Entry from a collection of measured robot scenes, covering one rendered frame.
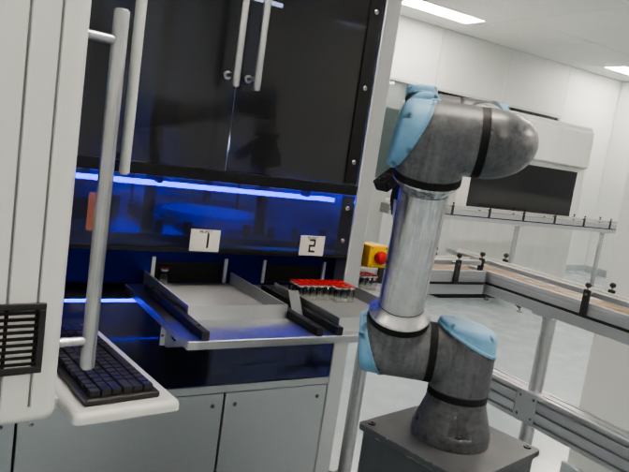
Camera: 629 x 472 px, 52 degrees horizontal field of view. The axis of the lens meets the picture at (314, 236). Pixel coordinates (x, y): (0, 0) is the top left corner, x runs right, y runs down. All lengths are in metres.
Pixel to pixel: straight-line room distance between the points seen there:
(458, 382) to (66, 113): 0.82
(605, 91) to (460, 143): 9.76
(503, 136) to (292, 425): 1.30
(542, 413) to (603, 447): 0.24
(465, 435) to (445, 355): 0.15
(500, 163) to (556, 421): 1.54
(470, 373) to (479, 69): 7.67
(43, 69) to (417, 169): 0.59
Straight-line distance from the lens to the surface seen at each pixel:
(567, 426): 2.45
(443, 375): 1.25
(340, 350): 2.08
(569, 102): 10.14
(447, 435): 1.27
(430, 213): 1.10
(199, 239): 1.75
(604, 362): 3.04
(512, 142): 1.06
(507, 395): 2.59
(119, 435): 1.87
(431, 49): 8.22
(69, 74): 1.07
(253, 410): 2.00
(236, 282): 1.86
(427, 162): 1.04
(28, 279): 1.10
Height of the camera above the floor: 1.31
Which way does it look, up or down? 8 degrees down
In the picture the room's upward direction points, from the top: 8 degrees clockwise
